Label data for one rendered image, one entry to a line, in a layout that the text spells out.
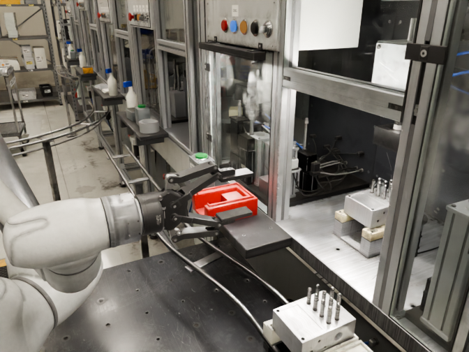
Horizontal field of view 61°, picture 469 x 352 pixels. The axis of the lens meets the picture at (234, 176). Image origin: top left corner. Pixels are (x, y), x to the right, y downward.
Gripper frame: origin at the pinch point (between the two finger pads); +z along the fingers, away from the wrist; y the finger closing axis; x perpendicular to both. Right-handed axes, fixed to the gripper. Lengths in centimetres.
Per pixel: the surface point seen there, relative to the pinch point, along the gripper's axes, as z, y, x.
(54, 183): -32, -58, 167
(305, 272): 38, -47, 24
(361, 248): 31.9, -19.8, -4.3
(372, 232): 32.7, -14.5, -6.0
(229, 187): 15.0, -15.8, 34.6
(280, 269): 38, -56, 38
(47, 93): -15, -95, 649
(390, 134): 39.3, 7.4, -0.9
